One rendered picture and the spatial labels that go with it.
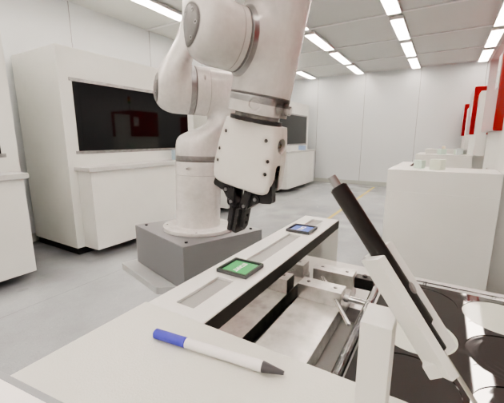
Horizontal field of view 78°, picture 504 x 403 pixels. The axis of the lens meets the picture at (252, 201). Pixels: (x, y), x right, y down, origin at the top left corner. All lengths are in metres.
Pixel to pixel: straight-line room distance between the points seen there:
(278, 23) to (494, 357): 0.49
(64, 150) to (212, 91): 2.79
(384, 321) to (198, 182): 0.64
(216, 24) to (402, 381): 0.45
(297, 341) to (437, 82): 8.12
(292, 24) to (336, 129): 8.30
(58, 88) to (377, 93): 6.91
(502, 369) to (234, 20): 0.51
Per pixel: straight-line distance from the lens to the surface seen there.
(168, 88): 0.80
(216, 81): 0.82
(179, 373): 0.32
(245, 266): 0.52
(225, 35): 0.39
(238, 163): 0.45
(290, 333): 0.52
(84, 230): 3.62
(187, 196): 0.82
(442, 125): 8.36
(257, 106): 0.42
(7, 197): 3.05
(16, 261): 3.17
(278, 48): 0.43
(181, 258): 0.75
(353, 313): 0.67
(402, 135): 8.40
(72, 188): 3.51
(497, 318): 0.63
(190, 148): 0.80
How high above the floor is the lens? 1.17
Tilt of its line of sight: 11 degrees down
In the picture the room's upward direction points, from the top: straight up
